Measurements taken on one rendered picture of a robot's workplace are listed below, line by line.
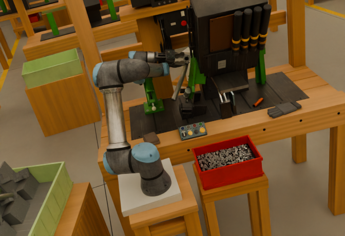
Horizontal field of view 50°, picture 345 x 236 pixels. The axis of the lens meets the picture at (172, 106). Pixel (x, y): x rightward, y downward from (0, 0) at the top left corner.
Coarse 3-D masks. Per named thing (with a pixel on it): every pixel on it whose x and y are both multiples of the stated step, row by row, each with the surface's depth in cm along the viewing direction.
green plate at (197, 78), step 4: (192, 60) 216; (196, 60) 209; (192, 64) 216; (196, 64) 210; (192, 68) 216; (196, 68) 212; (192, 72) 216; (196, 72) 214; (192, 76) 216; (196, 76) 215; (200, 76) 215; (204, 76) 216; (188, 80) 226; (192, 80) 216; (196, 80) 216; (200, 80) 216; (204, 80) 217; (188, 84) 226; (192, 84) 216
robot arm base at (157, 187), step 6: (162, 174) 172; (168, 174) 180; (144, 180) 172; (150, 180) 170; (156, 180) 171; (162, 180) 173; (168, 180) 175; (144, 186) 174; (150, 186) 171; (156, 186) 171; (162, 186) 172; (168, 186) 174; (144, 192) 174; (150, 192) 172; (156, 192) 172; (162, 192) 173
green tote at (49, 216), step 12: (12, 168) 204; (24, 168) 202; (36, 168) 202; (48, 168) 202; (60, 168) 195; (48, 180) 206; (60, 180) 193; (0, 192) 206; (48, 192) 179; (60, 192) 191; (48, 204) 176; (60, 204) 189; (48, 216) 175; (60, 216) 187; (36, 228) 163; (48, 228) 173
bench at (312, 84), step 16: (288, 64) 269; (304, 80) 244; (320, 80) 240; (128, 112) 251; (128, 128) 233; (336, 128) 219; (304, 144) 297; (336, 144) 224; (304, 160) 304; (336, 160) 229; (336, 176) 235; (112, 192) 216; (336, 192) 242; (336, 208) 249; (128, 224) 230
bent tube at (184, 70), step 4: (184, 56) 220; (188, 56) 220; (184, 60) 219; (188, 60) 219; (184, 68) 228; (184, 72) 230; (180, 76) 230; (184, 76) 230; (180, 80) 229; (180, 84) 228; (176, 88) 227; (180, 88) 228; (176, 92) 225; (172, 96) 225; (176, 96) 225; (172, 100) 226
